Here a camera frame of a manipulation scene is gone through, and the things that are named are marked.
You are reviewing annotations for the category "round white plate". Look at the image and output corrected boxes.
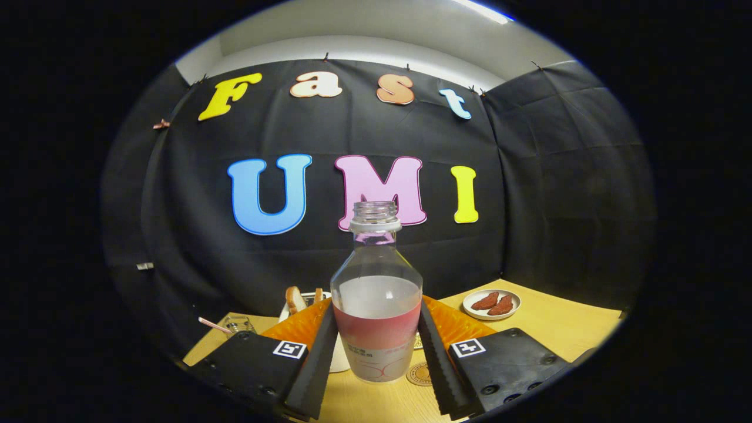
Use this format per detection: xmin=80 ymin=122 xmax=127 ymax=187
xmin=462 ymin=288 xmax=522 ymax=321

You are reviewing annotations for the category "round brown coaster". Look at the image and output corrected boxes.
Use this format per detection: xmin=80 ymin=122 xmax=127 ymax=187
xmin=406 ymin=362 xmax=434 ymax=387

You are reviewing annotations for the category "metal wire holder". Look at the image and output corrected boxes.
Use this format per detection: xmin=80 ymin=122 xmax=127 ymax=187
xmin=224 ymin=315 xmax=258 ymax=339

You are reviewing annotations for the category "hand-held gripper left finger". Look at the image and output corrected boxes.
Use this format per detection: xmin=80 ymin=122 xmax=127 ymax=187
xmin=188 ymin=298 xmax=340 ymax=421

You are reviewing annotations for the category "black backdrop cloth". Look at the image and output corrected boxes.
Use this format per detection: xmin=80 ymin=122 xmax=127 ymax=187
xmin=101 ymin=59 xmax=656 ymax=360

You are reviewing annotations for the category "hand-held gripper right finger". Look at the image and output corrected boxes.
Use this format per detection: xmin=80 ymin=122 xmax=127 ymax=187
xmin=418 ymin=296 xmax=569 ymax=421

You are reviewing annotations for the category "cream white toaster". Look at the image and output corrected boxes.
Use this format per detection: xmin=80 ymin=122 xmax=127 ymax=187
xmin=278 ymin=291 xmax=352 ymax=374

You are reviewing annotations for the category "clear juice bottle red label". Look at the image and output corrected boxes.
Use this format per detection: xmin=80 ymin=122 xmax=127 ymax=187
xmin=330 ymin=201 xmax=423 ymax=384

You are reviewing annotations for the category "wooden table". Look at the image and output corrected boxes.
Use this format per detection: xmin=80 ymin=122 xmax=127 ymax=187
xmin=183 ymin=278 xmax=622 ymax=423

